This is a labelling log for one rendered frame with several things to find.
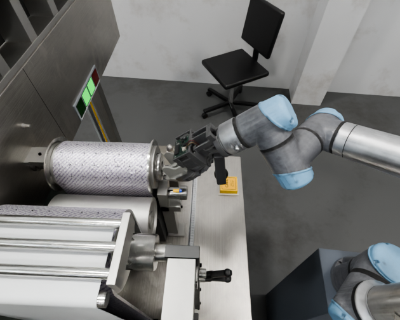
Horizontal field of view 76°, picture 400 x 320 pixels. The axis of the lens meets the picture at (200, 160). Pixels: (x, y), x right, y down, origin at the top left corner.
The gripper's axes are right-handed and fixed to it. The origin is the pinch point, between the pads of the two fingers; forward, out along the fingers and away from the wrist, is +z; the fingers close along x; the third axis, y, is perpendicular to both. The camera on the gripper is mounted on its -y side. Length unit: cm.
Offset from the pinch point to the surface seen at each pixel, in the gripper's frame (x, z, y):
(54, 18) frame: -40, 14, 41
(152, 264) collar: 26.7, -8.5, 8.8
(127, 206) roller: 9.9, 7.0, 6.2
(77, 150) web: -0.9, 12.1, 20.7
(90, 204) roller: 9.9, 14.2, 12.2
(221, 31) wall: -208, 23, -63
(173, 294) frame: 32.5, -17.8, 12.2
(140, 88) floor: -197, 129, -53
